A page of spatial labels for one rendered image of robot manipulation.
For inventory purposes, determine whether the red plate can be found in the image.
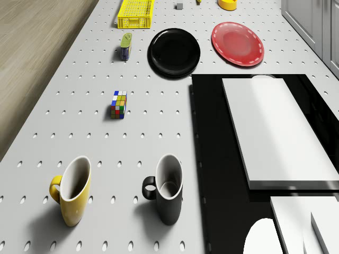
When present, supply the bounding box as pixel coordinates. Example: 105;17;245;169
211;22;265;67

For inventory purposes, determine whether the black stove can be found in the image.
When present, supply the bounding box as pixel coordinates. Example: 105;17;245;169
189;74;339;254

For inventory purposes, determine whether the white cabinet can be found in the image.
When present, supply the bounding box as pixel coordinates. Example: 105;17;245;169
280;0;339;78

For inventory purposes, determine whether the black mug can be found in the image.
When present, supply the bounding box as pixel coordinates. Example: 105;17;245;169
141;154;184;226

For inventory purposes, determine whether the black plate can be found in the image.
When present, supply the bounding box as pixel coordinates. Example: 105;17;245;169
147;28;201;78

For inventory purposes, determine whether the yellow basket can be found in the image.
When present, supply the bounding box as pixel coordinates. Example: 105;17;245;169
117;0;155;29

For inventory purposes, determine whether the puzzle cube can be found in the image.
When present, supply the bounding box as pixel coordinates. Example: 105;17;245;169
110;90;128;120

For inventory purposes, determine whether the flat-sided can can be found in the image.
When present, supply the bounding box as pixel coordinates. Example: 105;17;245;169
120;32;132;62

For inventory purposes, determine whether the yellow bowl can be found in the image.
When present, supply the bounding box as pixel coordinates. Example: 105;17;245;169
218;0;238;11

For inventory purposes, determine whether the yellow mug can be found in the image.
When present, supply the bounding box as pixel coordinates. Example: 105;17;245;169
49;155;92;228

